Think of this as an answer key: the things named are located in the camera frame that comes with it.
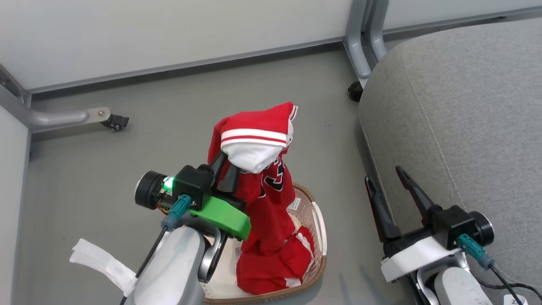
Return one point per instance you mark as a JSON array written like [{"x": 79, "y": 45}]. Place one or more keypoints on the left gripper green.
[{"x": 224, "y": 216}]

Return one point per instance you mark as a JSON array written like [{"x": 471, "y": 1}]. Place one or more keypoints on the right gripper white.
[{"x": 410, "y": 256}]

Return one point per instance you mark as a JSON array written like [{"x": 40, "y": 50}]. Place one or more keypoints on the red white sports jersey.
[{"x": 271, "y": 220}]

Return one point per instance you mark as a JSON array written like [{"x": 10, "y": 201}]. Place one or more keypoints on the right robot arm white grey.
[{"x": 459, "y": 288}]

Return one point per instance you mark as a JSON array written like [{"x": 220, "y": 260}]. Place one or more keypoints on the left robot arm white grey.
[{"x": 173, "y": 267}]

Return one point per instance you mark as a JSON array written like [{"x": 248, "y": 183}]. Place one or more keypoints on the white basket with brown rim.
[{"x": 306, "y": 212}]

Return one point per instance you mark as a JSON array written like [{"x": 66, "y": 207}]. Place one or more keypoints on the small white label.
[{"x": 294, "y": 204}]

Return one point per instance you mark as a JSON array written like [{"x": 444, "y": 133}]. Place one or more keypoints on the left gripper black cylindrical motor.
[{"x": 148, "y": 189}]

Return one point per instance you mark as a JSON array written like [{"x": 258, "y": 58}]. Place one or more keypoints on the gripper black cylindrical motor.
[
  {"x": 485, "y": 228},
  {"x": 148, "y": 189}
]

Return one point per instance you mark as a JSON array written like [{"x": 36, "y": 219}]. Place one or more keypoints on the right gripper black cylindrical motor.
[{"x": 485, "y": 228}]

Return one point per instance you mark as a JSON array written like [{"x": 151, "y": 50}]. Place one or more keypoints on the grey fabric sofa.
[{"x": 465, "y": 106}]

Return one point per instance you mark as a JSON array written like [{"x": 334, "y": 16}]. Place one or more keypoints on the black caster wheel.
[
  {"x": 355, "y": 91},
  {"x": 116, "y": 122}
]

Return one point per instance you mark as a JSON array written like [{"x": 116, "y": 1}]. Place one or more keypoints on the grey metal partition leg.
[
  {"x": 55, "y": 118},
  {"x": 378, "y": 34},
  {"x": 355, "y": 46}
]

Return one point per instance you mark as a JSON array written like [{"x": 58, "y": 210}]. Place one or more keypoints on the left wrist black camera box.
[{"x": 192, "y": 182}]

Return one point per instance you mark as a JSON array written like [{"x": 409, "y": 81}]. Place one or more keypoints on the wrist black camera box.
[
  {"x": 453, "y": 224},
  {"x": 192, "y": 182}
]

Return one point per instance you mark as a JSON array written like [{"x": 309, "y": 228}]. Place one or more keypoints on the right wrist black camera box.
[{"x": 453, "y": 224}]

